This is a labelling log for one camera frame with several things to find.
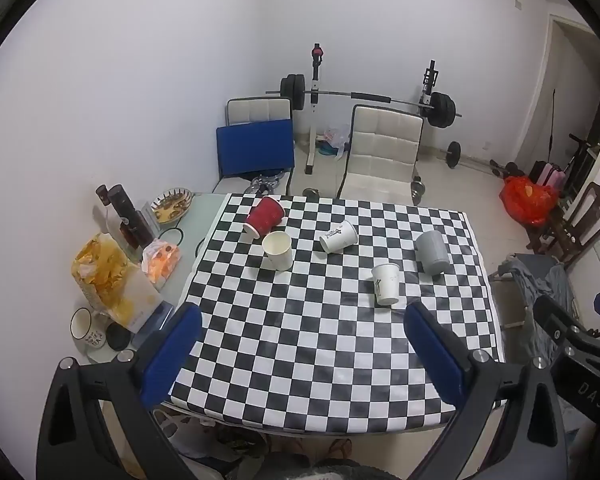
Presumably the patterned bowl with food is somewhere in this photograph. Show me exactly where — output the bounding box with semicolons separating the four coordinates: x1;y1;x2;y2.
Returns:
150;188;193;225

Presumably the dark wooden chair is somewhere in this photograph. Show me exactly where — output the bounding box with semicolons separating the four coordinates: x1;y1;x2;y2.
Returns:
526;182;600;267

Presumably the black white checkered tablecloth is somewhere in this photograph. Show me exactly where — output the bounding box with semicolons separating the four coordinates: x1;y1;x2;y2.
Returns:
161;192;506;433

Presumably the cream paper cup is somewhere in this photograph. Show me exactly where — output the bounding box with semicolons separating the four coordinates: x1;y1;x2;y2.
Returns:
261;231;294;272

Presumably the blue cushion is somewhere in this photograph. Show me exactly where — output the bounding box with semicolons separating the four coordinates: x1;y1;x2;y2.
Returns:
216;119;296;180

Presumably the white cup black print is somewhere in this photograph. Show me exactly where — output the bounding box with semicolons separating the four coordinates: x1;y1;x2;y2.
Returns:
371;262;400;306
319;219;359;254

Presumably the pink suitcase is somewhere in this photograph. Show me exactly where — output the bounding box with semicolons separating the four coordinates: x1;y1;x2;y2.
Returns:
530;160;566;189

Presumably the orange snack packet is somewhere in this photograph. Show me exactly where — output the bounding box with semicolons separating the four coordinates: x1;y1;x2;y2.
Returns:
141;239;182;286

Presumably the red plastic bag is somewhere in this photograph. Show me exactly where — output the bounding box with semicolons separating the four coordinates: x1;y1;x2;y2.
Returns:
499;176;559;226

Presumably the white plastic bag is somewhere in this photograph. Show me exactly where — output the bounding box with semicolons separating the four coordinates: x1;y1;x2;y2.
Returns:
154;409;217;461

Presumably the white barbell rack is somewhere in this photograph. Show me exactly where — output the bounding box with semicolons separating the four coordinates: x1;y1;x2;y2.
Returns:
303;42;441;176

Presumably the barbell with black plates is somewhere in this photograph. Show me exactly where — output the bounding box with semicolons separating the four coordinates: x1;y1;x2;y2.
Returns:
266;74;463;129

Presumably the red plastic cup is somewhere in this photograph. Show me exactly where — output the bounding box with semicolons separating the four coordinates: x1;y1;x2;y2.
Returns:
243;196;286;239

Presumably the white door frame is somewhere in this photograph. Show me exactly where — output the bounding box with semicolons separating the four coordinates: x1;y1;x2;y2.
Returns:
515;10;600;173

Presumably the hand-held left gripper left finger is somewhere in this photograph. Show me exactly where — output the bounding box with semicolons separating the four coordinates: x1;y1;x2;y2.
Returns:
36;302;203;480

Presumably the white mug black rim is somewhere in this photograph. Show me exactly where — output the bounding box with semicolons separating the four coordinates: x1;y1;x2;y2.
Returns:
70;307;109;349

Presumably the small barbell on floor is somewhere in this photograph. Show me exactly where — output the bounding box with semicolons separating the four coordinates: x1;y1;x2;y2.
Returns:
445;141;519;179

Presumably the tall dark bottle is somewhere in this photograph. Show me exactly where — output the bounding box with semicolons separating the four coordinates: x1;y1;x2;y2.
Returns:
107;185;154;249

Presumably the black round lid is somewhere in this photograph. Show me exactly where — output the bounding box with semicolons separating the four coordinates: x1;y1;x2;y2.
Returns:
105;322;130;351

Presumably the white padded chair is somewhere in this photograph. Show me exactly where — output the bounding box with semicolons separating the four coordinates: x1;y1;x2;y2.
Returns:
212;97;297;196
336;104;425;206

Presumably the clear plastic bag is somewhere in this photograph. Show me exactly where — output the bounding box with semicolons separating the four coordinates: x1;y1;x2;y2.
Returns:
322;127;352;159

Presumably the black pole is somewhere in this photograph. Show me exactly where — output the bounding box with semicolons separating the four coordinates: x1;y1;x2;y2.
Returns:
547;88;557;162

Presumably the grey cloth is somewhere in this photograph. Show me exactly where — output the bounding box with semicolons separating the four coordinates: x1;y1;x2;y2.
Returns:
489;254;577;361

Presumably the grey cup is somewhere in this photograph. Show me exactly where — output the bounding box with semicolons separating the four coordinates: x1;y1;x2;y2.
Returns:
414;230;451;276

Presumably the clear bag of chips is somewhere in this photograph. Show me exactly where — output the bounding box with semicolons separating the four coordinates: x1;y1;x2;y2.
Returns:
71;232;163;335

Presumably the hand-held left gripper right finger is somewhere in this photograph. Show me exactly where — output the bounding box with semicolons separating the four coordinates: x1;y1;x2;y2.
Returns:
404;301;571;480

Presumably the white glass table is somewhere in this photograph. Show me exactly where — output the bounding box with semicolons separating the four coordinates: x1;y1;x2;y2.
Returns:
77;192;231;367

